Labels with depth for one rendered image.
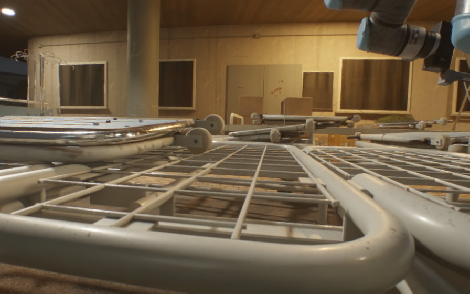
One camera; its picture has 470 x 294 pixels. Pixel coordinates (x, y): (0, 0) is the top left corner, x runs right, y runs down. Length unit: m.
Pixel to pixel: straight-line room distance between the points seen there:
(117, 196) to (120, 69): 7.53
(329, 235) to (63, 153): 0.36
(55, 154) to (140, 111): 4.48
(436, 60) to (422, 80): 6.53
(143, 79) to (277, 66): 3.34
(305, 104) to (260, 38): 3.18
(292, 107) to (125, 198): 3.72
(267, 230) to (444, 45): 0.77
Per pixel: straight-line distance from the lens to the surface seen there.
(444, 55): 0.88
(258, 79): 6.48
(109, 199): 0.44
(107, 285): 1.05
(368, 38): 0.82
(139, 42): 5.11
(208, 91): 6.69
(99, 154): 0.40
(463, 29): 0.43
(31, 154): 0.44
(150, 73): 4.99
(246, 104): 3.94
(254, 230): 0.27
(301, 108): 4.05
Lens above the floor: 0.56
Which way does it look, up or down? 4 degrees down
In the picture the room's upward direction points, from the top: 2 degrees clockwise
